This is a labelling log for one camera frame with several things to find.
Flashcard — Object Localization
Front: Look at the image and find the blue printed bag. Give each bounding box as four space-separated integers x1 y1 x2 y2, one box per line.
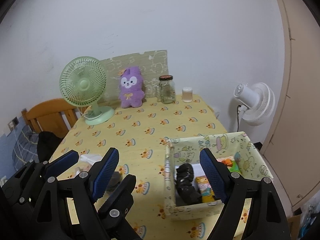
299 197 320 240

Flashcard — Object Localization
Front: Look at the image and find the white tissue bundle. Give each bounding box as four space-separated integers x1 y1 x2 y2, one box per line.
79 154 103 164

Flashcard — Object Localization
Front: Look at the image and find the white standing fan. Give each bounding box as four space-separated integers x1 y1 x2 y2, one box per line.
234 82 275 126

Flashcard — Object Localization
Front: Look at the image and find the green desk fan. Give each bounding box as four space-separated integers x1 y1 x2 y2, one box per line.
59 56 115 125

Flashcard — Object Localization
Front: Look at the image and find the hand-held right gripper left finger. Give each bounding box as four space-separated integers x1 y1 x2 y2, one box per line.
31 147 120 240

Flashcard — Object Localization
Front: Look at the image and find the green printed board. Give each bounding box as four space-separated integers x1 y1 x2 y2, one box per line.
100 49 168 104

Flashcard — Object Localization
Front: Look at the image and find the beige door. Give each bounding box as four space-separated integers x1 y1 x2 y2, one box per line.
271 0 320 213

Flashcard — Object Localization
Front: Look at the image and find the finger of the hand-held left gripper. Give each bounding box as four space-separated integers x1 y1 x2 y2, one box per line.
1 150 80 205
97 175 140 240

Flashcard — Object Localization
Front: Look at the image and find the yellow printed tablecloth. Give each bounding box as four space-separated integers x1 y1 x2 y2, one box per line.
49 94 253 240

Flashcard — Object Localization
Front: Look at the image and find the glass jar with dark lid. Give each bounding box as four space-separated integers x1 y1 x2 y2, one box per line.
159 75 176 104

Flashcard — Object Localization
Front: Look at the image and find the cartoon printed storage box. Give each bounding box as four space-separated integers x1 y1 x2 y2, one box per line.
164 131 274 221

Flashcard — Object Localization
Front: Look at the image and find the yellow cartoon tissue pack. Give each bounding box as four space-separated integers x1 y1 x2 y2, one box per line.
195 176 216 203

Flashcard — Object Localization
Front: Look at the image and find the black fan cable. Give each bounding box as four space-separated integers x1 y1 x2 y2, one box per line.
236 105 247 133

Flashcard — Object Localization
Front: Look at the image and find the purple plush rabbit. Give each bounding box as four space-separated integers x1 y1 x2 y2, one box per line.
118 66 145 108

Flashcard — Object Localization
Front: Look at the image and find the green orange tissue pack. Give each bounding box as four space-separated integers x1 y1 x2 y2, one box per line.
217 156 240 173

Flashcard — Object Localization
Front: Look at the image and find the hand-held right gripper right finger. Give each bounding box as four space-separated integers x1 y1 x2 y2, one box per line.
199 148 292 240

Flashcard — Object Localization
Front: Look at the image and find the black fluffy cloth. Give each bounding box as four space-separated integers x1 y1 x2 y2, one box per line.
176 163 202 205

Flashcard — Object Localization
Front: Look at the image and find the cotton swab container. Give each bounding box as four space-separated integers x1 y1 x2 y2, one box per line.
182 87 193 103

